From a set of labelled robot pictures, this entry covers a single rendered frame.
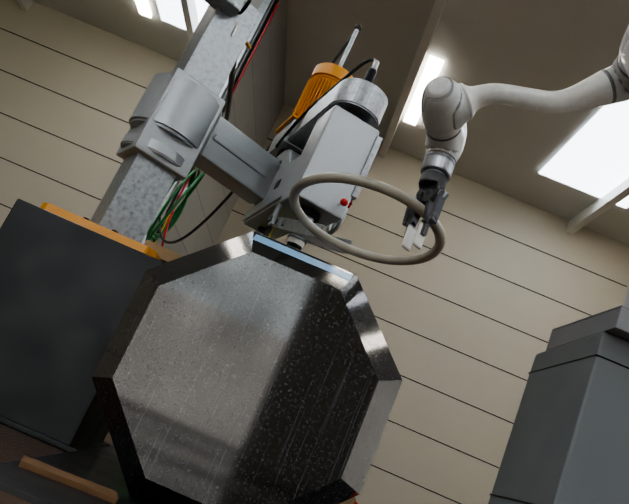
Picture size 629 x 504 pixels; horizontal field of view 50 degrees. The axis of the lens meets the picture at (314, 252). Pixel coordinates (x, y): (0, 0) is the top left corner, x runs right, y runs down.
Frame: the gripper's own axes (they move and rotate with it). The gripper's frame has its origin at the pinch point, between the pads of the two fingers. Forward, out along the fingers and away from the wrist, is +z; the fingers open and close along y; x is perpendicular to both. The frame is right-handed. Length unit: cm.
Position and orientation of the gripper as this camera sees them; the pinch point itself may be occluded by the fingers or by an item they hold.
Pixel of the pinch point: (414, 237)
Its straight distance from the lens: 182.5
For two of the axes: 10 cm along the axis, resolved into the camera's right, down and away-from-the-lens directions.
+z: -3.4, 8.5, -3.9
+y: -6.2, 1.1, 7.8
